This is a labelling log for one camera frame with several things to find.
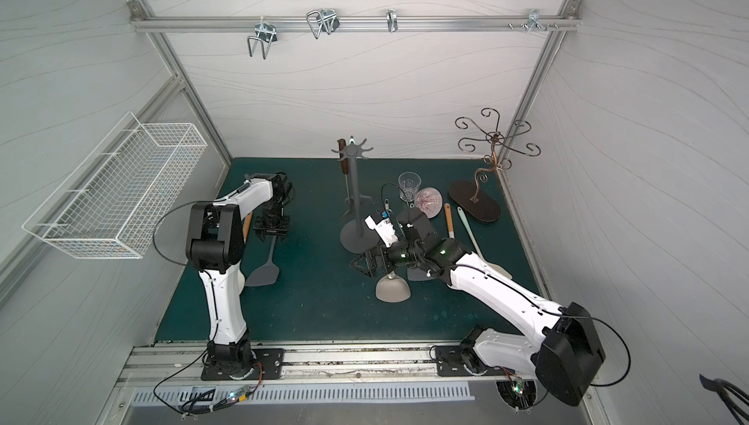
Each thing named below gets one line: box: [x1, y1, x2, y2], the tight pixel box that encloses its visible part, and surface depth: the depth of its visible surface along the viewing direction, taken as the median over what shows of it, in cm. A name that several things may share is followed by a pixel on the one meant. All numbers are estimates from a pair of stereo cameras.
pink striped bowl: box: [414, 187, 444, 220], surface depth 106 cm
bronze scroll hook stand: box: [447, 107, 541, 224], surface depth 100 cm
